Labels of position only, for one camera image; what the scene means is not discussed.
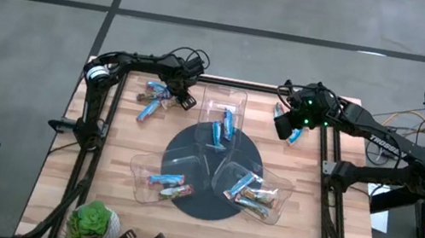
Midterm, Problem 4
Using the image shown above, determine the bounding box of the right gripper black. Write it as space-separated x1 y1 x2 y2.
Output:
270 79 344 150

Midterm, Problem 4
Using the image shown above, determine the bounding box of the clear plastic bin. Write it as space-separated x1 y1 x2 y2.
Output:
190 83 249 160
123 143 215 215
204 156 298 229

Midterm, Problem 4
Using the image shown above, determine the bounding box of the potted green succulent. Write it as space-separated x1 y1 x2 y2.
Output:
64 196 125 238

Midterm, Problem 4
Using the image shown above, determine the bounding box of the orange cable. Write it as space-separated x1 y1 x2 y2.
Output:
370 101 425 142

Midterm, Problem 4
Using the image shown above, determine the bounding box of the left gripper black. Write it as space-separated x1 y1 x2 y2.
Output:
160 57 205 113

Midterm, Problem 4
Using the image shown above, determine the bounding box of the black round mat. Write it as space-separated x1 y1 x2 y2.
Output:
153 113 271 229

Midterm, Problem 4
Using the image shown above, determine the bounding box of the white paper sheet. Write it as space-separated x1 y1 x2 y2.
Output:
358 178 396 235

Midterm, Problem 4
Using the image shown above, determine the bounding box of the blue-wrapped Chewy granola bar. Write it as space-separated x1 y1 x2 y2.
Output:
135 96 163 125

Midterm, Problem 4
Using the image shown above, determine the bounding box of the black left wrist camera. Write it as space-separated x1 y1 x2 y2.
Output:
183 53 209 76

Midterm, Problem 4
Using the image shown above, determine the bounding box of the black cart crossbar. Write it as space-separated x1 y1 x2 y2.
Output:
367 169 425 223

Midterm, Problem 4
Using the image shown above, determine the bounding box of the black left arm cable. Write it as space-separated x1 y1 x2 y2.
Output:
169 44 213 72

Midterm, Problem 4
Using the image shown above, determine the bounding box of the black aluminium table frame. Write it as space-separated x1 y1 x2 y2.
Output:
15 48 409 238

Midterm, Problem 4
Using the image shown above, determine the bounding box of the blue snack packet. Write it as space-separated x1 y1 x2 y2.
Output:
144 79 174 98
286 125 307 148

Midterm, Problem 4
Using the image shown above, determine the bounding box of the silver frame bracket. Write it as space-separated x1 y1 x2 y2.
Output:
320 160 337 177

